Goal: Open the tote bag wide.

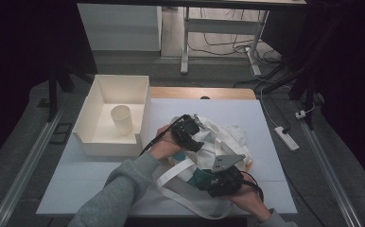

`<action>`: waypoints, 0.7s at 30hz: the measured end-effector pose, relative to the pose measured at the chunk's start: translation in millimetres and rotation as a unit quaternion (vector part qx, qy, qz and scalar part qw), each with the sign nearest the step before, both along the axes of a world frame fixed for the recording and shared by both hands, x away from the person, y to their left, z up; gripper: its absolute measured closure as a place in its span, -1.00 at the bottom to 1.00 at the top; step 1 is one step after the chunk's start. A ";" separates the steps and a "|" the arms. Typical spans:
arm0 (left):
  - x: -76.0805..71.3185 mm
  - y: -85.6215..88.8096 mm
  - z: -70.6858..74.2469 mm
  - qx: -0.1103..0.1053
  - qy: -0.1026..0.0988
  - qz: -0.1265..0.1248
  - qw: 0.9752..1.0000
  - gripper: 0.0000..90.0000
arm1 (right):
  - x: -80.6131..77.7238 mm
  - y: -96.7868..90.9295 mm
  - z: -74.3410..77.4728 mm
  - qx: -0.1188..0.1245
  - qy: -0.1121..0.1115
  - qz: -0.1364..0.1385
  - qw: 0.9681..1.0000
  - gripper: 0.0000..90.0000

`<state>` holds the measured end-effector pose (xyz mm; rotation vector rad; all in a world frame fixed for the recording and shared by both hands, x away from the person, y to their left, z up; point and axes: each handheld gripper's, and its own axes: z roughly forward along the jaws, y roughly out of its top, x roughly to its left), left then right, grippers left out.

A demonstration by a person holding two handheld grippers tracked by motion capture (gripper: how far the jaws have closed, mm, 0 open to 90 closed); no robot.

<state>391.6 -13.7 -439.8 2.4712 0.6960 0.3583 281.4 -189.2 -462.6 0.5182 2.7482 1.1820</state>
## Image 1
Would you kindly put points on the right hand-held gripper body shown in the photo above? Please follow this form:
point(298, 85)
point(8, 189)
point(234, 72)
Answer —
point(228, 181)

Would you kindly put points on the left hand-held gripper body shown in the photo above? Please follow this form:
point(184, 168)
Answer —
point(185, 129)

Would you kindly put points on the white tote bag coloured patches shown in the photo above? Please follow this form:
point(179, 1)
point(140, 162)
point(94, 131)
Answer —
point(231, 138)

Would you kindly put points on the white cup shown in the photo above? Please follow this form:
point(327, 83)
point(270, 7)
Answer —
point(122, 121)

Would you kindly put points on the white box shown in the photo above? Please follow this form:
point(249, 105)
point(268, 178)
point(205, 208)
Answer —
point(101, 126)

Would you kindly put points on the person's left hand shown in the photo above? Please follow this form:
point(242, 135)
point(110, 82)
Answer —
point(165, 145)

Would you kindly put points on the person's right hand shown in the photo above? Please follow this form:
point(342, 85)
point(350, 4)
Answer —
point(248, 201)

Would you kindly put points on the white power strip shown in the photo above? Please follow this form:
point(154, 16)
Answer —
point(287, 138)

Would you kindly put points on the white plug adapter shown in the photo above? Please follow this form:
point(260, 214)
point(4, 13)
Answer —
point(300, 114)

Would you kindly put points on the white table board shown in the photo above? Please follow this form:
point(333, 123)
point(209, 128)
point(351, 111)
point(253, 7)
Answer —
point(86, 176)

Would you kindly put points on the white cabinet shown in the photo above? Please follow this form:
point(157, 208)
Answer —
point(120, 26)

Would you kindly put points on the black stand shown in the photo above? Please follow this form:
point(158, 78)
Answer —
point(306, 85)
point(53, 94)

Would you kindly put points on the black floor plate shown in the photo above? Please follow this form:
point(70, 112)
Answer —
point(60, 133)

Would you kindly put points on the metal floor rail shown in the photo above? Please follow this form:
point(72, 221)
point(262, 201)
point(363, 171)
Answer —
point(23, 170)
point(332, 183)

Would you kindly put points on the white desk frame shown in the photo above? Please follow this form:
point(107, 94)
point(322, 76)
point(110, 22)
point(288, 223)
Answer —
point(221, 26)

